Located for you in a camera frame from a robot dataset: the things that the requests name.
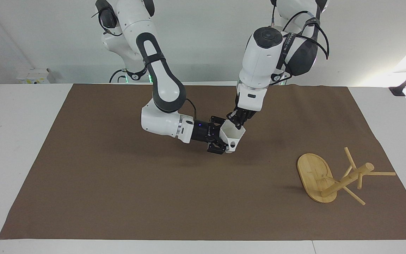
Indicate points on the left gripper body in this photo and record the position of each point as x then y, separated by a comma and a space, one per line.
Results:
248, 109

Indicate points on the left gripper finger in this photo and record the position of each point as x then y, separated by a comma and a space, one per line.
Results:
247, 118
234, 116

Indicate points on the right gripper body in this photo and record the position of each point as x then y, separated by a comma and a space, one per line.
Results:
204, 132

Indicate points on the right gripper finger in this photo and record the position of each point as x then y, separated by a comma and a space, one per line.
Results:
218, 121
217, 147

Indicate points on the white cup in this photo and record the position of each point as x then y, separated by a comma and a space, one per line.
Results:
233, 135

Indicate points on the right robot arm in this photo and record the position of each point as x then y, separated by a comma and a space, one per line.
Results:
160, 70

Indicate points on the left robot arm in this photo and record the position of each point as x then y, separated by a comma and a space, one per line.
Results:
259, 60

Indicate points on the wooden cup rack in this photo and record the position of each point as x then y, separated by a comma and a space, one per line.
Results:
315, 180

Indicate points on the white box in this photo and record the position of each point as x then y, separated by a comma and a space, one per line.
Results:
34, 77

